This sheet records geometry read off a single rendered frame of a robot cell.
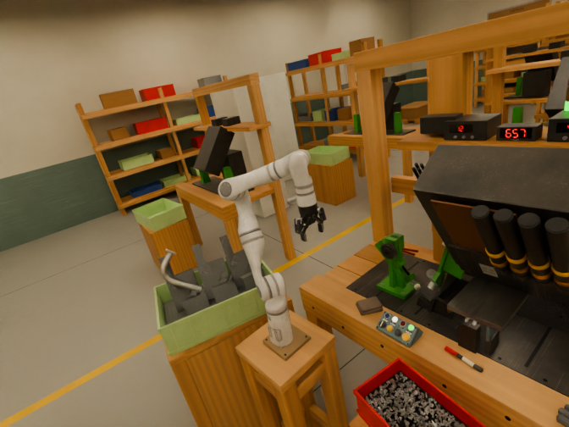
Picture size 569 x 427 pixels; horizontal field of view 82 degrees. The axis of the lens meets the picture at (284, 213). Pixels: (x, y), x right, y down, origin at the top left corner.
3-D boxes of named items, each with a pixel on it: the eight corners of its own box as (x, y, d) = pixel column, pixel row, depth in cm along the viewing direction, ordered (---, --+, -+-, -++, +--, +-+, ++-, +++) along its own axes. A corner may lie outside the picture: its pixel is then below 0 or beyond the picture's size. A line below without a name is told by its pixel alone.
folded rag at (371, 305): (361, 316, 140) (360, 311, 139) (355, 305, 148) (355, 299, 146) (383, 311, 140) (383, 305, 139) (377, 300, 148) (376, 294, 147)
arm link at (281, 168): (306, 145, 122) (275, 158, 128) (301, 151, 114) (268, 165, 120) (314, 161, 124) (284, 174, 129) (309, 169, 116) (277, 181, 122)
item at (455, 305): (501, 335, 94) (502, 327, 93) (446, 312, 106) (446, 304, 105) (549, 272, 114) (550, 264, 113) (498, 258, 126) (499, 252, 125)
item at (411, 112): (417, 124, 908) (417, 108, 892) (393, 124, 971) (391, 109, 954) (440, 114, 970) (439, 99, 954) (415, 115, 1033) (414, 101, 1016)
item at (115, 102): (251, 170, 795) (226, 70, 709) (124, 217, 651) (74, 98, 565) (240, 169, 838) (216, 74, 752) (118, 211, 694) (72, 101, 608)
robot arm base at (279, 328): (284, 350, 136) (277, 318, 129) (267, 340, 142) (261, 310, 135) (297, 335, 142) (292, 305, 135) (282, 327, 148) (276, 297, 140)
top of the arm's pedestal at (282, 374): (282, 394, 123) (280, 387, 122) (236, 353, 147) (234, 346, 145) (336, 342, 141) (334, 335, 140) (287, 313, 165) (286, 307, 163)
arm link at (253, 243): (237, 239, 135) (258, 232, 138) (259, 302, 132) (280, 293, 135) (240, 235, 126) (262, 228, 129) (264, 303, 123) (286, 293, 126)
